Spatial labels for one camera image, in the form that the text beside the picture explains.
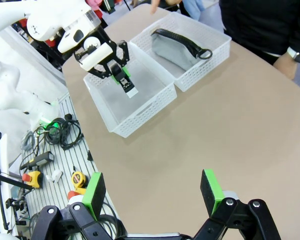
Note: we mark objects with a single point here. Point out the white perforated plastic basket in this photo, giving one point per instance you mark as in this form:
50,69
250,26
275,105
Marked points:
215,47
140,120

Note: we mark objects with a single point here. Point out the grey slatted workbench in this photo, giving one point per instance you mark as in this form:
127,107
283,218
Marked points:
65,160

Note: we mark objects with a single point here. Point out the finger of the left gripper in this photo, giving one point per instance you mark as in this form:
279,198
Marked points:
115,78
126,71

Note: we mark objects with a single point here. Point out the yellow emergency stop box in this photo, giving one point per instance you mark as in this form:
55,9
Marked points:
33,180

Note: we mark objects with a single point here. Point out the light blue shirt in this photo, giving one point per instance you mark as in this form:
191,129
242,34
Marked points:
193,8

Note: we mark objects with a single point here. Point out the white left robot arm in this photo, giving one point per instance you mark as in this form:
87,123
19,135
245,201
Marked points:
52,15

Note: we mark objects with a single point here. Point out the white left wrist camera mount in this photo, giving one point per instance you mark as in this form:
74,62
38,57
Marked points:
96,57

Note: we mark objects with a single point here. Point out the small black plug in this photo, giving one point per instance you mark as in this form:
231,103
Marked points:
89,155

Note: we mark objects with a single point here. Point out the black clamp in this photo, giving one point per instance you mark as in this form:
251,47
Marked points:
15,203

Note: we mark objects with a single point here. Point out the white t-shirt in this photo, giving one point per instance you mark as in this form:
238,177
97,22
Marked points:
271,53

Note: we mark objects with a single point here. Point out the silver wrist watch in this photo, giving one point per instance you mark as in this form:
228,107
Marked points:
298,57

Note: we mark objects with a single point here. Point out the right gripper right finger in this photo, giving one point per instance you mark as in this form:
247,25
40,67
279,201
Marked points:
211,190

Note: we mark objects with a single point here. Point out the yellow tape measure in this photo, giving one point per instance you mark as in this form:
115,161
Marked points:
78,178

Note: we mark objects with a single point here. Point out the person's left hand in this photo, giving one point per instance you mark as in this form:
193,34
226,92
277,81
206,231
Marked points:
287,67

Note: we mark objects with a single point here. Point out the grey zipper pouch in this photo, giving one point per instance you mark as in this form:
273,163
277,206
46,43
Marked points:
172,50

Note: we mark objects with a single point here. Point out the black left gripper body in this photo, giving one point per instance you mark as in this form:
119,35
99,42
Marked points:
105,37

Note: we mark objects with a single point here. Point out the small white plastic part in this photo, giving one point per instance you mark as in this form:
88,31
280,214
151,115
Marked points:
55,175

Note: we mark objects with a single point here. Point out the black stapler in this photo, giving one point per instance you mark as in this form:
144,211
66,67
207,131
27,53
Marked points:
126,85

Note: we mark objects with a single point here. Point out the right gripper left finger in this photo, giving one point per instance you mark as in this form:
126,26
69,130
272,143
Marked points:
93,197

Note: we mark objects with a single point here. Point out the person's right hand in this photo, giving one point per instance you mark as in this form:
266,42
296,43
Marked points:
155,5

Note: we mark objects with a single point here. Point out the person in black jacket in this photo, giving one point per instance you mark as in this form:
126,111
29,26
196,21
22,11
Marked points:
260,25

